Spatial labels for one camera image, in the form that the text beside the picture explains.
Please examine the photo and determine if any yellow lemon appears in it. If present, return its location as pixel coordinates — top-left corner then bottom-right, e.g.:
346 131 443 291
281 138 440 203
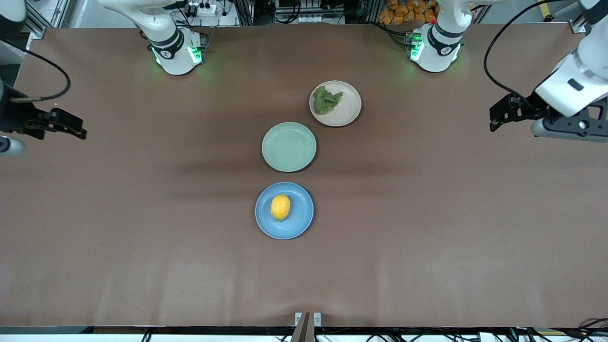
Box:
270 194 291 222

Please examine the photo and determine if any blue plate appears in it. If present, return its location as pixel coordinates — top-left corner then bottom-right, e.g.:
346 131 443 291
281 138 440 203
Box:
255 182 314 240

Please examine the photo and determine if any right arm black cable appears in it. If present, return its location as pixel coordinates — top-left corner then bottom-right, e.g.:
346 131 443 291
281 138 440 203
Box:
0 40 72 103

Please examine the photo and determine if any beige plate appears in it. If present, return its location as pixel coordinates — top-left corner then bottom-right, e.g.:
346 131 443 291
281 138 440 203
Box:
309 80 362 127

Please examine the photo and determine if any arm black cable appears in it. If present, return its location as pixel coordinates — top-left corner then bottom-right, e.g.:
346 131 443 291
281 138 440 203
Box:
483 0 586 110
0 40 72 103

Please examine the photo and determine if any metal table edge bracket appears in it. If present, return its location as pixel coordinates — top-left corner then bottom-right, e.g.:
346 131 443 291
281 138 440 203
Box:
291 312 322 342

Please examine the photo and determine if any green lettuce leaf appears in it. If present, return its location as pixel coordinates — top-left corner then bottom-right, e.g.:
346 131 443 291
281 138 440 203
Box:
313 85 344 115

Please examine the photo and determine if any pale green plate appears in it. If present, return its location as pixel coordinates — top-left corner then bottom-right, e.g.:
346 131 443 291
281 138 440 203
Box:
261 122 317 173

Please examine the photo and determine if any white power strip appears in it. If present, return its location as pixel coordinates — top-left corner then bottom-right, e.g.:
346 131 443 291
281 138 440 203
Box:
183 0 222 18

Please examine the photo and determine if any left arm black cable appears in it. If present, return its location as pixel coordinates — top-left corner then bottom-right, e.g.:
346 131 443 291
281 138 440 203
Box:
483 0 586 110

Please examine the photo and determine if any aluminium frame profile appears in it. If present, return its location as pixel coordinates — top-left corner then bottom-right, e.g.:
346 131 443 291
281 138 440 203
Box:
21 0 73 40

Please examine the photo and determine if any bag of orange items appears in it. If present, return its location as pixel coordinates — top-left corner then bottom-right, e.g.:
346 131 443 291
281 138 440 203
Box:
378 0 440 26

